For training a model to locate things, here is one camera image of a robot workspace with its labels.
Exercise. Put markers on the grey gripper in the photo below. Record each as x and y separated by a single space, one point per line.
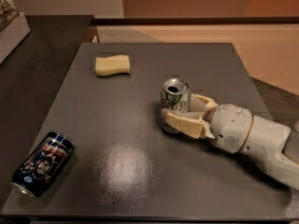
231 125

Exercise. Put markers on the silver 7up soda can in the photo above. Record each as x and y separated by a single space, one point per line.
176 95

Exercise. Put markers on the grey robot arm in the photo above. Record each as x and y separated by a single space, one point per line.
272 146

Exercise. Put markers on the blue Pepsi soda can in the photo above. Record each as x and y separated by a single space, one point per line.
41 167

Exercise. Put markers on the yellow sponge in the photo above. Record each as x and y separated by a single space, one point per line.
113 65

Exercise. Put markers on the dark side table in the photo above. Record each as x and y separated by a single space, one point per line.
29 80

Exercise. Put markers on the white box with snacks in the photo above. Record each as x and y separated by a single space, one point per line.
13 27

